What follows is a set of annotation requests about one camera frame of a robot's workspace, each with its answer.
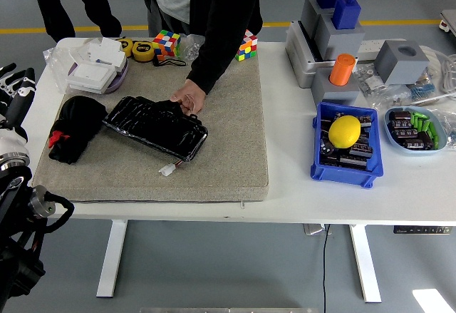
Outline purple tray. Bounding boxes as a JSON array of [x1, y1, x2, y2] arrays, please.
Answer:
[[66, 56, 130, 95]]

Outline person's hand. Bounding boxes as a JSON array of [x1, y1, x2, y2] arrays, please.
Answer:
[[170, 79, 207, 116]]

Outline silver box under table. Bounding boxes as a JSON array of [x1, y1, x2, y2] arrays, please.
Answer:
[[303, 222, 333, 237]]

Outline person standing behind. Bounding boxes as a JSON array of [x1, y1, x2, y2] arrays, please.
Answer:
[[21, 0, 123, 43]]

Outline black wrist strap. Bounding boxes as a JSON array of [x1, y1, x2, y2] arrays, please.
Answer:
[[152, 56, 187, 68]]

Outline blue plastic bin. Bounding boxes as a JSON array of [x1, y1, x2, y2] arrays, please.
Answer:
[[310, 101, 385, 189]]

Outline multicolour puzzle cube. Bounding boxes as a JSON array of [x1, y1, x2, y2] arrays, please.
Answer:
[[234, 29, 259, 62], [152, 29, 182, 61]]

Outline white coiled cable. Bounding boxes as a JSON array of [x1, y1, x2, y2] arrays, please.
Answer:
[[420, 45, 456, 95]]

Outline white table leg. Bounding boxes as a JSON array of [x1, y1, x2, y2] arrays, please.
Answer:
[[95, 219, 128, 299], [348, 224, 382, 304]]

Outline thin white rod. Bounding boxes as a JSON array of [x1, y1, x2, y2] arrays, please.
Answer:
[[415, 91, 456, 106]]

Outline black power cable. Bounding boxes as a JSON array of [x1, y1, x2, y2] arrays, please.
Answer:
[[321, 223, 331, 313]]

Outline blue resistor bundle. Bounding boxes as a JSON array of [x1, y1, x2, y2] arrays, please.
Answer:
[[409, 77, 439, 102]]

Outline yellow tape measure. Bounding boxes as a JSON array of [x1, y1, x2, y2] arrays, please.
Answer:
[[115, 36, 135, 58], [130, 41, 156, 63]]

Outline grey block with round hole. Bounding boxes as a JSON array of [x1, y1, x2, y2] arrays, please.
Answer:
[[373, 39, 431, 86]]

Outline white power strip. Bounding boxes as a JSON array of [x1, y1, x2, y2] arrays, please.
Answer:
[[356, 38, 407, 61]]

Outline clear bag of small parts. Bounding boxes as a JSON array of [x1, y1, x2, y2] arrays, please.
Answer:
[[354, 61, 414, 111]]

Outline yellow lemon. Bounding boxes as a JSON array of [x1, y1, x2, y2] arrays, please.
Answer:
[[328, 115, 362, 149]]

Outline black glossy panel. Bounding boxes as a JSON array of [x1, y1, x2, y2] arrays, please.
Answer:
[[102, 95, 209, 164]]

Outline light blue dish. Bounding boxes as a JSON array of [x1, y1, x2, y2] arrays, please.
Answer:
[[383, 106, 448, 155]]

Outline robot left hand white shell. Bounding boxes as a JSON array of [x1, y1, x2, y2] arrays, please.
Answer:
[[0, 62, 38, 157]]

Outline white flat switch box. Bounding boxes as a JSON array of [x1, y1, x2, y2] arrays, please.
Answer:
[[66, 61, 118, 95]]

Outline black desk control panel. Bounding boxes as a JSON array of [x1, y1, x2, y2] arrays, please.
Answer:
[[393, 225, 453, 235]]

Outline clear crumpled plastic bag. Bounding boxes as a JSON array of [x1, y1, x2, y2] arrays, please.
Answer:
[[434, 108, 456, 150]]

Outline light grey enclosure box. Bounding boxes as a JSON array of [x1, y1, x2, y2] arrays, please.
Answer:
[[284, 20, 338, 89]]

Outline clear empty plastic bag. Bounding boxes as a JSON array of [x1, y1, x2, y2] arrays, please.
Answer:
[[42, 38, 90, 95]]

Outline white open cardboard box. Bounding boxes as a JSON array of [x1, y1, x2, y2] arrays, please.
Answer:
[[69, 37, 128, 70]]

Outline grey holder block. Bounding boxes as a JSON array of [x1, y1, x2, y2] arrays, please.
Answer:
[[313, 13, 366, 61], [311, 67, 361, 106], [300, 0, 336, 39]]

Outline white wire connector plug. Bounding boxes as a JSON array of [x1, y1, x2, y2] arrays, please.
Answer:
[[158, 161, 179, 178]]

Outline orange cylinder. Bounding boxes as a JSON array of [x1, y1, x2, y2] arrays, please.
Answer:
[[328, 53, 357, 87]]

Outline black rag with red tag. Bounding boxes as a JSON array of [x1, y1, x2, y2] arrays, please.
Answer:
[[48, 95, 108, 165]]

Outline clear bag of metal parts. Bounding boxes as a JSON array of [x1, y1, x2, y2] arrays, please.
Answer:
[[177, 34, 207, 61]]

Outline grey-brown mat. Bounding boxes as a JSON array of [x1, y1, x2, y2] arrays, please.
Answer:
[[31, 56, 270, 204]]

